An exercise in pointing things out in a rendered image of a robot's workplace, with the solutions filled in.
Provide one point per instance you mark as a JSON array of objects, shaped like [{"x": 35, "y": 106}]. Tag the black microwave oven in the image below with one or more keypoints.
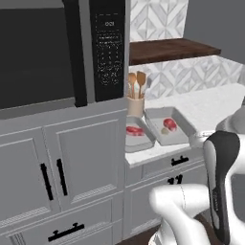
[{"x": 35, "y": 54}]

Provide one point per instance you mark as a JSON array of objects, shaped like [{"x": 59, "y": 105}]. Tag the wooden spoon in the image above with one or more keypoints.
[{"x": 131, "y": 83}]

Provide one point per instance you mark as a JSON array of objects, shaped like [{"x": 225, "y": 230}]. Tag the beige utensil pot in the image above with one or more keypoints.
[{"x": 135, "y": 106}]

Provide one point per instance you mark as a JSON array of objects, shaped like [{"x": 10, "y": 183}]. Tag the grey cupboard door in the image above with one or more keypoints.
[
  {"x": 140, "y": 204},
  {"x": 19, "y": 178},
  {"x": 92, "y": 156}
]

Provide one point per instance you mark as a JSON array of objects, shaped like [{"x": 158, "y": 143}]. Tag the grey drawer front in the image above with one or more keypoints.
[
  {"x": 95, "y": 220},
  {"x": 156, "y": 166}
]

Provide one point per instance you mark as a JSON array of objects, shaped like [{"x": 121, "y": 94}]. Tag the dark wooden shelf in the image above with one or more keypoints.
[{"x": 169, "y": 49}]

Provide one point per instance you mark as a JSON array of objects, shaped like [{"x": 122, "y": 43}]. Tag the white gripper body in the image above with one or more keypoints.
[{"x": 199, "y": 139}]

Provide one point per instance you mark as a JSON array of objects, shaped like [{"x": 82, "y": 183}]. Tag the grey tupperware tray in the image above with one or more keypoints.
[
  {"x": 138, "y": 142},
  {"x": 178, "y": 135}
]

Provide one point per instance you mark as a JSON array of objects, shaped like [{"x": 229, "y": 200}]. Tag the beige garlic bulb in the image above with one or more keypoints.
[{"x": 165, "y": 131}]

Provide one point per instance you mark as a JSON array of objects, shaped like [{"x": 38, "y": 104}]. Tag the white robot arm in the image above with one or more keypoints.
[{"x": 178, "y": 207}]

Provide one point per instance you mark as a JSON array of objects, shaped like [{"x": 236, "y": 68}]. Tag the red raw steak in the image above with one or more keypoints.
[
  {"x": 134, "y": 130},
  {"x": 170, "y": 123}
]

